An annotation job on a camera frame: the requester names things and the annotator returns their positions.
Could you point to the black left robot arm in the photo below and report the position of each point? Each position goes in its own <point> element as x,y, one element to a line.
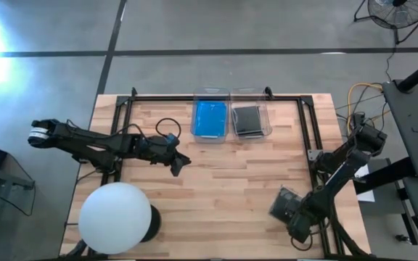
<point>85,143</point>

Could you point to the clear plastic bin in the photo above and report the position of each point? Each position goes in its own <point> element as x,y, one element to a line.
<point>250,95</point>
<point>210,93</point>

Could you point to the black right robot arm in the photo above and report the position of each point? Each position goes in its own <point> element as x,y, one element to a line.
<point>343,168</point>

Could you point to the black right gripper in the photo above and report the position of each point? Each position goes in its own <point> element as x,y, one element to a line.
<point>301,223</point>

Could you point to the small black floor item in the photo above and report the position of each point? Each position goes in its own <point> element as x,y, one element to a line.
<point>401,238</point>

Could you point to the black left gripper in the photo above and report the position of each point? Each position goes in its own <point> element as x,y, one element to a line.
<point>158,148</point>

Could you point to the white paper sheet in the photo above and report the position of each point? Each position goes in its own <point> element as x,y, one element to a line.
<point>366,192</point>

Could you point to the black desk beam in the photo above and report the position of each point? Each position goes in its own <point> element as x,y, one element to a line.
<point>383,177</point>

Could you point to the black aluminium table frame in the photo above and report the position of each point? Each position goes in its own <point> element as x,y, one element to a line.
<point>158,98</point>

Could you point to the white globe lamp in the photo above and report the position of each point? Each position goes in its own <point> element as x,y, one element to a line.
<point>114,217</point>

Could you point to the black lamp base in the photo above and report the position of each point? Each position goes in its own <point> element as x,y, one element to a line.
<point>154,224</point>

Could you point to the black frame clamp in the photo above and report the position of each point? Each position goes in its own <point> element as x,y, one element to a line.
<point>134,92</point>
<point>268,92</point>

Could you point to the grey metal stand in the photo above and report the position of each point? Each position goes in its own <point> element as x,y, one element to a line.
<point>2,174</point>

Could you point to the black floor fan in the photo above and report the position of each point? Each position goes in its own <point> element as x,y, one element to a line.
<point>399,14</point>

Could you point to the grey desk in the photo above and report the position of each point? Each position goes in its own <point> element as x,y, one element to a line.
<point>412,119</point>

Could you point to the black power strip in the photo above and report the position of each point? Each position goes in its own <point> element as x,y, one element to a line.
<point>356,118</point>

